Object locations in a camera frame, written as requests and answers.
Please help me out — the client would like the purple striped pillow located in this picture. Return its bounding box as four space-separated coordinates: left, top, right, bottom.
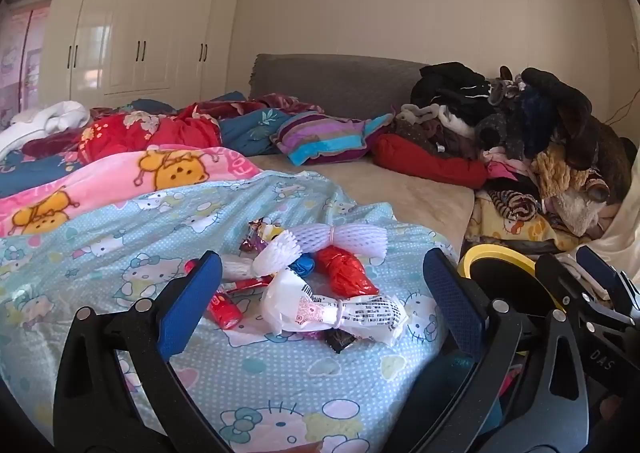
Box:
270 110 397 167

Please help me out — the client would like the maroon patterned blanket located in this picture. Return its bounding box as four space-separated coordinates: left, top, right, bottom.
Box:
190 93 326 120

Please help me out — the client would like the blue plastic bag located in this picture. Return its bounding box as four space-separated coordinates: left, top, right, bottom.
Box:
290 253 317 278

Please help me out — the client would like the red snack packet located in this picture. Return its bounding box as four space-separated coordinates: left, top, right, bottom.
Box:
207 290 245 331

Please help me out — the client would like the blue cat print blanket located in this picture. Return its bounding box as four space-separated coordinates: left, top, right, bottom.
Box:
0 170 467 453

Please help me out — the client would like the purple foil wrapper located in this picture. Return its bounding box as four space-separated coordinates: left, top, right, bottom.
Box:
240 219 269 252

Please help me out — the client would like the red strip wrapper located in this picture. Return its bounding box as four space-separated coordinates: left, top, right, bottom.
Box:
217 275 274 295

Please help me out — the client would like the beige bed sheet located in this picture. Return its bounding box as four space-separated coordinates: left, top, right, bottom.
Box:
247 153 477 260

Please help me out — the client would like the red cable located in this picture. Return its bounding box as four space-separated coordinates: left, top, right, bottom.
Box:
602 87 640 127

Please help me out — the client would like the pink bear print blanket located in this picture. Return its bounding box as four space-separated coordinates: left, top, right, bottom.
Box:
0 145 264 239

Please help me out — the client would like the cream curtain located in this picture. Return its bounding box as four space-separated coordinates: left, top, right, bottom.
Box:
590 0 640 276

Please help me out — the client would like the pile of clothes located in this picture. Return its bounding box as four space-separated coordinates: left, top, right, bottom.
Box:
395 62 639 240

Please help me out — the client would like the grey quilted headboard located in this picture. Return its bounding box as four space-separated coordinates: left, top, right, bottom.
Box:
248 54 432 116

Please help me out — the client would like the white labelled plastic bag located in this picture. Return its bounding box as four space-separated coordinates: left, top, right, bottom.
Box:
260 269 409 347

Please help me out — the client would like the white garment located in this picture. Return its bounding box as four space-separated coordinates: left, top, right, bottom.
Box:
0 101 92 160

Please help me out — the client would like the red plastic bag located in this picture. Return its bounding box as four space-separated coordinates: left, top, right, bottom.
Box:
315 245 380 298

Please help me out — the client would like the long white foam fruit net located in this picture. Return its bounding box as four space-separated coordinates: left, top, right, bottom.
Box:
285 224 392 260

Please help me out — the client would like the dark brown wrapper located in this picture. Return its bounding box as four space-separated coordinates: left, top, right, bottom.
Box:
323 330 357 353

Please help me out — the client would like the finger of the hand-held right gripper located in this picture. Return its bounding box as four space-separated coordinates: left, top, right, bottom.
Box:
536 253 640 396
575 246 640 334

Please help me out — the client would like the yellow rimmed black trash bin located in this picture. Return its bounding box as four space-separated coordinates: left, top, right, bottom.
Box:
457 243 568 316

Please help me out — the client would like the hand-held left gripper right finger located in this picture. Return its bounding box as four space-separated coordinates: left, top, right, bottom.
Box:
400 248 591 453

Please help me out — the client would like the yellow cartoon print blanket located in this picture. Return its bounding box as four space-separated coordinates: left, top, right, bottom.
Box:
464 188 577 255

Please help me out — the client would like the cream wardrobe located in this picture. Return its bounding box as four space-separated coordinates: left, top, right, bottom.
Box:
10 0 247 114

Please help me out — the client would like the short white foam fruit net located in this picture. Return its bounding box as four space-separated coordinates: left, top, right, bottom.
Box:
220 231 302 282

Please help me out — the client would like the red pillow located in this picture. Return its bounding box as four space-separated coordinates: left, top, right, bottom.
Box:
372 133 492 190

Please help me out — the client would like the red floral quilt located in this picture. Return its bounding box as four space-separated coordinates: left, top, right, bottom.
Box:
22 103 224 166

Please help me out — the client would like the pink cat print door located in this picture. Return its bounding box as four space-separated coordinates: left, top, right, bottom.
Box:
0 3 52 120

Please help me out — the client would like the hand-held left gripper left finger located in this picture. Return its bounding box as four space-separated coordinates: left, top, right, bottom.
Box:
52 252 232 453

